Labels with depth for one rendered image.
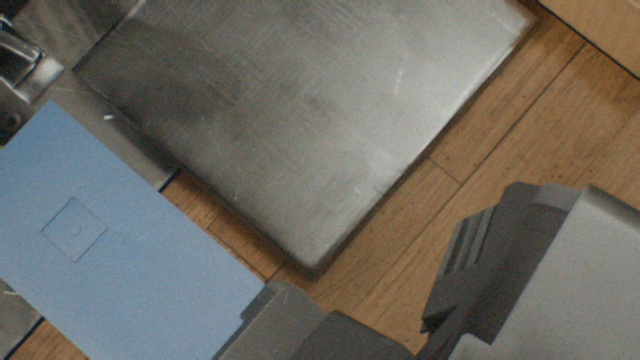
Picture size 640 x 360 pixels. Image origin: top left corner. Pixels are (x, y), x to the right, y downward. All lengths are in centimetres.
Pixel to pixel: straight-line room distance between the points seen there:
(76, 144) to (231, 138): 10
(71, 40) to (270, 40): 11
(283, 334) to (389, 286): 22
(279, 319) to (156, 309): 13
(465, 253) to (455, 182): 22
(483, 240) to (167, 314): 17
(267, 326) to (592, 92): 29
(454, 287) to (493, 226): 3
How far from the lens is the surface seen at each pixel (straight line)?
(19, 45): 59
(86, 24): 68
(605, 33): 65
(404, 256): 63
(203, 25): 65
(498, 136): 65
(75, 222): 56
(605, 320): 32
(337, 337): 41
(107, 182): 56
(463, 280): 40
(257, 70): 64
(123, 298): 55
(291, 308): 42
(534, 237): 35
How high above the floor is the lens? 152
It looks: 75 degrees down
